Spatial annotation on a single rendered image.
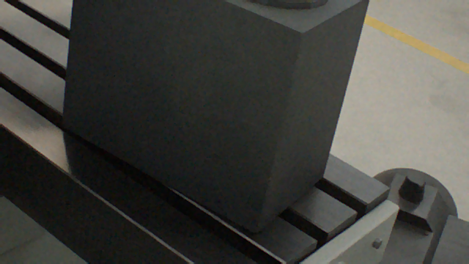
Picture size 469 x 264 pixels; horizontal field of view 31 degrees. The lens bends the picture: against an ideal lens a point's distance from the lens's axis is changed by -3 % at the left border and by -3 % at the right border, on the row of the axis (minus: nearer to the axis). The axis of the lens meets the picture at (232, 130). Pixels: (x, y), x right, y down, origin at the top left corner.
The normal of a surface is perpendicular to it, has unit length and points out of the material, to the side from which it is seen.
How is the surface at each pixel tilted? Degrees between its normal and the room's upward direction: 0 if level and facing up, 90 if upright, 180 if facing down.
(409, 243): 0
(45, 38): 0
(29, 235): 90
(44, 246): 90
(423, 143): 0
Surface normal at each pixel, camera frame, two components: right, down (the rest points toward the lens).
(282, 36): -0.55, 0.36
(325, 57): 0.82, 0.41
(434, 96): 0.17, -0.84
